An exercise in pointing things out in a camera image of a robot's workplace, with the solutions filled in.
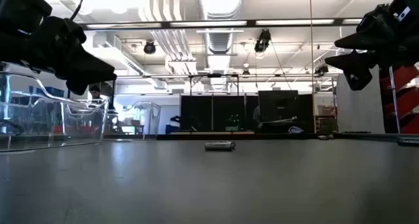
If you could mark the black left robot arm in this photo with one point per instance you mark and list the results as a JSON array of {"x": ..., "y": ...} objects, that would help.
[{"x": 19, "y": 4}]

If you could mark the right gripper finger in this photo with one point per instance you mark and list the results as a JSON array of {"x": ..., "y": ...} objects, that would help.
[
  {"x": 358, "y": 70},
  {"x": 366, "y": 42}
]

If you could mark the black partition panel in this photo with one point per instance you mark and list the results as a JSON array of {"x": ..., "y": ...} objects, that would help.
[{"x": 203, "y": 112}]

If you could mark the black overhead frame beam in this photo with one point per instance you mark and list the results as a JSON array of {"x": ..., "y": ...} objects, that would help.
[{"x": 250, "y": 22}]

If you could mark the white rounded object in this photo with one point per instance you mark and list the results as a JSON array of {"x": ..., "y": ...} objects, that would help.
[{"x": 295, "y": 130}]

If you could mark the red bin shelf rack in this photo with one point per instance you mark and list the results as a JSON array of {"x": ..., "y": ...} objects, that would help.
[{"x": 407, "y": 103}]

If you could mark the white fabric partition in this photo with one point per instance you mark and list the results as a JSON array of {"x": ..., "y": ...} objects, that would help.
[{"x": 360, "y": 109}]

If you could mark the blue and white bag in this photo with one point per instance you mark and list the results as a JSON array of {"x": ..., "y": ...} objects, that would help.
[{"x": 173, "y": 125}]

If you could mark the dark printed cylinder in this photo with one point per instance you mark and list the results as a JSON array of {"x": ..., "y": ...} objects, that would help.
[{"x": 409, "y": 141}]

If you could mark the person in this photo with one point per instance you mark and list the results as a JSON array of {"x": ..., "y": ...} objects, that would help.
[{"x": 95, "y": 93}]

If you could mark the silver ventilation duct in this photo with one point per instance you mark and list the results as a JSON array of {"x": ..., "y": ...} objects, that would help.
[{"x": 220, "y": 40}]

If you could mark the black metal frame stand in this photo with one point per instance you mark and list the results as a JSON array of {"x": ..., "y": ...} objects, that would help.
[{"x": 214, "y": 75}]

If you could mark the white blue-capped battery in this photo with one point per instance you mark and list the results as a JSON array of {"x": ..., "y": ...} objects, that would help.
[{"x": 219, "y": 146}]

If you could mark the small grey object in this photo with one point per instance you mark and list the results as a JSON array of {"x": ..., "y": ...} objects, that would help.
[{"x": 322, "y": 137}]

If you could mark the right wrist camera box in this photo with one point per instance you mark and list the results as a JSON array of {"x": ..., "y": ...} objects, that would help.
[{"x": 373, "y": 19}]

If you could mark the black twin ceiling spotlight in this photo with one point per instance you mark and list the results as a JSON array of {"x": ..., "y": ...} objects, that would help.
[{"x": 262, "y": 40}]

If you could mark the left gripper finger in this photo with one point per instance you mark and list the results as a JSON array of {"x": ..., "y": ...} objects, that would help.
[
  {"x": 80, "y": 86},
  {"x": 85, "y": 68}
]

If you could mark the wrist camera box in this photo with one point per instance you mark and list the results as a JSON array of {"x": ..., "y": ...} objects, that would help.
[
  {"x": 373, "y": 19},
  {"x": 72, "y": 30}
]

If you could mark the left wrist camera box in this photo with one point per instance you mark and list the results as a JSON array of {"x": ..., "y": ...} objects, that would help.
[{"x": 72, "y": 30}]

